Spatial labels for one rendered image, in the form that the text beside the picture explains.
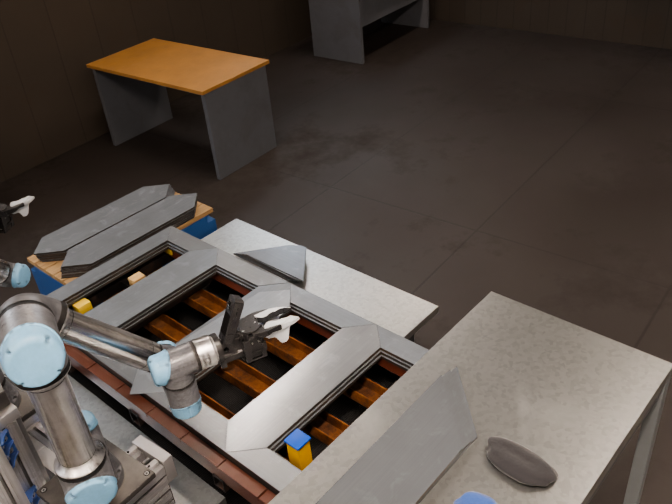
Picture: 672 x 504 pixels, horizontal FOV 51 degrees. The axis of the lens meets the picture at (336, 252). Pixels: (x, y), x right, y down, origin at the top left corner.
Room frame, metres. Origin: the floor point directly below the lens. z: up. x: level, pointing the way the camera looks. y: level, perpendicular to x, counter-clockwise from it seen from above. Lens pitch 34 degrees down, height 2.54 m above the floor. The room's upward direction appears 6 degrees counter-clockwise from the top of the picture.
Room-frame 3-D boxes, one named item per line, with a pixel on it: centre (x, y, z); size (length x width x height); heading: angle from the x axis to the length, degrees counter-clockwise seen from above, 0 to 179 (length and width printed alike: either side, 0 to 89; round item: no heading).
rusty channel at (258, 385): (2.04, 0.47, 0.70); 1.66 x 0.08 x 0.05; 46
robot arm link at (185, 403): (1.26, 0.40, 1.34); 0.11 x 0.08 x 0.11; 24
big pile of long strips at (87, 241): (2.95, 1.01, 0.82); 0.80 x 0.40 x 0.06; 136
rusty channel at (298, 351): (2.19, 0.32, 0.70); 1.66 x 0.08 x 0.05; 46
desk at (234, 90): (5.59, 1.12, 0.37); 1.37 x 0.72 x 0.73; 50
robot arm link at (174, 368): (1.24, 0.40, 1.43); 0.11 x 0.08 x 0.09; 114
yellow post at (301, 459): (1.47, 0.17, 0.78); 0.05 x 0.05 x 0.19; 46
